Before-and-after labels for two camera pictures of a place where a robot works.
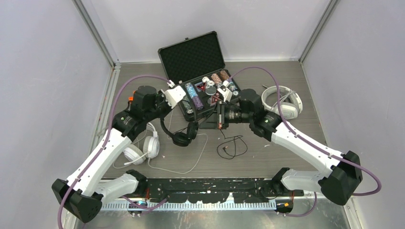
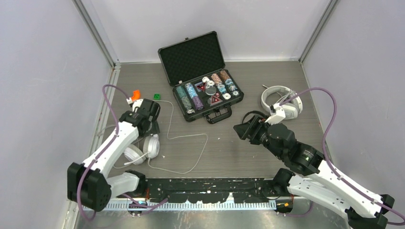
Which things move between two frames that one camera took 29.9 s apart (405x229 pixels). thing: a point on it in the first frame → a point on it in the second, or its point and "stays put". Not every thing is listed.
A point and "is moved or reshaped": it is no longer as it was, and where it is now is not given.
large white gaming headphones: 291,108 stays put
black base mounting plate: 205,190 stays put
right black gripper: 221,115 → 251,128
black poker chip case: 197,66 stays put
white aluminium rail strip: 205,206 stays put
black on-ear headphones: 184,138 is moved or reshaped
